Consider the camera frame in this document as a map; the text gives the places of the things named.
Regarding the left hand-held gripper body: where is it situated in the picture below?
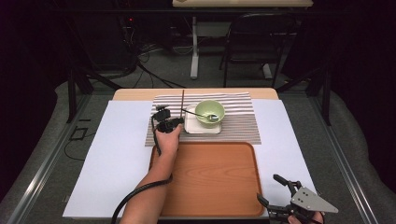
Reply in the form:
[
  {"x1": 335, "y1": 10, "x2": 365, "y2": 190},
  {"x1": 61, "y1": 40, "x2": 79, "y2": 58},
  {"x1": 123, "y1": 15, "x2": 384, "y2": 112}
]
[{"x1": 151, "y1": 105, "x2": 176, "y2": 134}]

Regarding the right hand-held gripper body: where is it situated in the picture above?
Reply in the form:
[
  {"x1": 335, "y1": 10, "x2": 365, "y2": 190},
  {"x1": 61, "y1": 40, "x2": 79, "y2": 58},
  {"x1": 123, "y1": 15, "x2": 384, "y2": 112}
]
[{"x1": 268, "y1": 180, "x2": 340, "y2": 224}]

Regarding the metal spoon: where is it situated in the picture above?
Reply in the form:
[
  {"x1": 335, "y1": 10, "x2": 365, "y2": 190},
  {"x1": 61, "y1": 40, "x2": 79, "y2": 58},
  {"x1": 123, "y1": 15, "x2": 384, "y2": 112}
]
[{"x1": 180, "y1": 107, "x2": 219, "y2": 122}]

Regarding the light green bowl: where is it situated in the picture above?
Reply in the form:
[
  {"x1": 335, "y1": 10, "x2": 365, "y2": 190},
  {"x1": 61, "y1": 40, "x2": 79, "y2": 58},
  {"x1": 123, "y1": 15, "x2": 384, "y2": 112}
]
[{"x1": 194, "y1": 99, "x2": 226, "y2": 129}]

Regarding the brown wooden tray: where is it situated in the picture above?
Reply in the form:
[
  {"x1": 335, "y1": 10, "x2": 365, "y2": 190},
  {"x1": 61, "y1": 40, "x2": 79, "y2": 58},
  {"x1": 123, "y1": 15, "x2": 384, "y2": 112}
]
[{"x1": 148, "y1": 141, "x2": 266, "y2": 218}]

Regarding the person's left hand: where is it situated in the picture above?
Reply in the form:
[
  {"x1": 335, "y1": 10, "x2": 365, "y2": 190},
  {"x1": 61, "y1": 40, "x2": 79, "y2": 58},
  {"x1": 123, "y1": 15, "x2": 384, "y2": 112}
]
[{"x1": 153, "y1": 123, "x2": 184, "y2": 157}]

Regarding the person's right hand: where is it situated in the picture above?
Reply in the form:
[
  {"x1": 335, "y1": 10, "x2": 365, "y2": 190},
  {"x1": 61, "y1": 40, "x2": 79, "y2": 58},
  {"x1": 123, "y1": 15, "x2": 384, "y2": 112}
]
[{"x1": 287, "y1": 212, "x2": 325, "y2": 224}]

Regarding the white square plate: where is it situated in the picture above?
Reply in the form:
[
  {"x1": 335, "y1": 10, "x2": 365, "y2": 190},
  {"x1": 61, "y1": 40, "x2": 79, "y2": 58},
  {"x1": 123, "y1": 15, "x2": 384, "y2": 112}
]
[{"x1": 184, "y1": 104, "x2": 223, "y2": 135}]

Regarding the white paper sheet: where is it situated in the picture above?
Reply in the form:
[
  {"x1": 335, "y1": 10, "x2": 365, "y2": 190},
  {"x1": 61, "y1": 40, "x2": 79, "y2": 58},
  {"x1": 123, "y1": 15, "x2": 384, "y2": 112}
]
[{"x1": 62, "y1": 99, "x2": 325, "y2": 219}]

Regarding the striped placemat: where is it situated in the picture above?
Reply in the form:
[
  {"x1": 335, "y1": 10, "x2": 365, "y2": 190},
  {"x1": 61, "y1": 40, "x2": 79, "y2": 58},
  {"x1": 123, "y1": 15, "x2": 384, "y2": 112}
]
[{"x1": 145, "y1": 91, "x2": 262, "y2": 147}]

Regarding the white-legged desk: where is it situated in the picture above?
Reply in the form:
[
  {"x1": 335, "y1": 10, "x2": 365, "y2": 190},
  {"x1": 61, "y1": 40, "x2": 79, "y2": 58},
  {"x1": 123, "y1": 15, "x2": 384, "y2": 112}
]
[{"x1": 171, "y1": 0, "x2": 314, "y2": 80}]

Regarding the black metal stand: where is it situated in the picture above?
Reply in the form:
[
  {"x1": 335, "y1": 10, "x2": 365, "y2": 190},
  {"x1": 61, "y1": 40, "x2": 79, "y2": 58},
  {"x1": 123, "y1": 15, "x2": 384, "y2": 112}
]
[
  {"x1": 275, "y1": 65, "x2": 333, "y2": 127},
  {"x1": 65, "y1": 65, "x2": 123, "y2": 124}
]

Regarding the dark device with red light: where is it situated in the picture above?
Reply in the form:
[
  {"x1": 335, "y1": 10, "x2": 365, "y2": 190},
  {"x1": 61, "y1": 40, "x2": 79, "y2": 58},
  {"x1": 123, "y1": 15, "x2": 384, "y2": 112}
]
[{"x1": 123, "y1": 16, "x2": 137, "y2": 32}]

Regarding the black folding chair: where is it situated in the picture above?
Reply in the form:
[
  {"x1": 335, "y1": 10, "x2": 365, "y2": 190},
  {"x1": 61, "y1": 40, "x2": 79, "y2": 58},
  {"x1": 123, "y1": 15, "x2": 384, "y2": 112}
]
[{"x1": 218, "y1": 12, "x2": 297, "y2": 89}]

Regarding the aluminium floor rail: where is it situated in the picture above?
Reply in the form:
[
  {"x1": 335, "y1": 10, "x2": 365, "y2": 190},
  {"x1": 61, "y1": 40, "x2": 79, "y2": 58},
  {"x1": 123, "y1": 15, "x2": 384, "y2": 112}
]
[
  {"x1": 6, "y1": 93, "x2": 92, "y2": 224},
  {"x1": 310, "y1": 92, "x2": 379, "y2": 224}
]

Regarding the bundle of floor cables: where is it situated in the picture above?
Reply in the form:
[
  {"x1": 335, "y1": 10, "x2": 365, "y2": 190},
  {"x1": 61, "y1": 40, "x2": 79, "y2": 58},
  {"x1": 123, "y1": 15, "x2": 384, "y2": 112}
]
[{"x1": 123, "y1": 29, "x2": 189, "y2": 90}]

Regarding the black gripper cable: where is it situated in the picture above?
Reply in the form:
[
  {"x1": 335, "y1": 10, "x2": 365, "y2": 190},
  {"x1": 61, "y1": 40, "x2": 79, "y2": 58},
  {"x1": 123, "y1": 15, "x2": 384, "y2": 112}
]
[{"x1": 110, "y1": 113, "x2": 174, "y2": 224}]

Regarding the thin black floor cable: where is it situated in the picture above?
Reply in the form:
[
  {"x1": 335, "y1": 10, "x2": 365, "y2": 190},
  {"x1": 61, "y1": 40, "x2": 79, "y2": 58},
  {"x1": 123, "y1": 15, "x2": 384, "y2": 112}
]
[{"x1": 64, "y1": 132, "x2": 96, "y2": 162}]

